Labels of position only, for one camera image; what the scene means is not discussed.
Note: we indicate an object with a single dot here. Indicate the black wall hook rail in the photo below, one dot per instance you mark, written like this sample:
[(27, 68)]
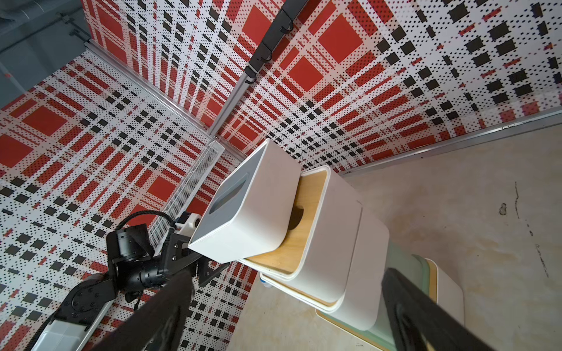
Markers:
[(282, 25)]

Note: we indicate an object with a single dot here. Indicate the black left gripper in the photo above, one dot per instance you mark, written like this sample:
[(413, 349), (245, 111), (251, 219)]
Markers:
[(176, 256)]

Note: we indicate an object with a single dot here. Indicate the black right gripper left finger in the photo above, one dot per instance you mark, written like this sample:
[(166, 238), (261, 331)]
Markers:
[(162, 317)]

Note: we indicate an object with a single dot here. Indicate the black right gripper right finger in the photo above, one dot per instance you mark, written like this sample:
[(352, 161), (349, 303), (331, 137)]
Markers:
[(418, 323)]

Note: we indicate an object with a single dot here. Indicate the white wire mesh wall basket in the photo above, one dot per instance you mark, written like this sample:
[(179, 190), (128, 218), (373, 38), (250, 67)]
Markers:
[(191, 184)]

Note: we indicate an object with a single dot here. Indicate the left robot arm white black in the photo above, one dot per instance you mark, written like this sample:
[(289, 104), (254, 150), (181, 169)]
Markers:
[(161, 285)]

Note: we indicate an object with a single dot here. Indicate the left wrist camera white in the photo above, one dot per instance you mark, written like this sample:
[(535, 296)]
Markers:
[(187, 224)]

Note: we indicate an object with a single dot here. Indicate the white tissue box grey lid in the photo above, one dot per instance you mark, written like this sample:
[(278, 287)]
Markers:
[(250, 211)]

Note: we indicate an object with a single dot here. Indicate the large white box bamboo lid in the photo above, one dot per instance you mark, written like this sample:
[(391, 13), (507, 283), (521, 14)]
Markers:
[(436, 283)]

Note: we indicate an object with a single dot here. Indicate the mint green tissue box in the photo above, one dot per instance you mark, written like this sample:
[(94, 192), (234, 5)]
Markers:
[(407, 264)]

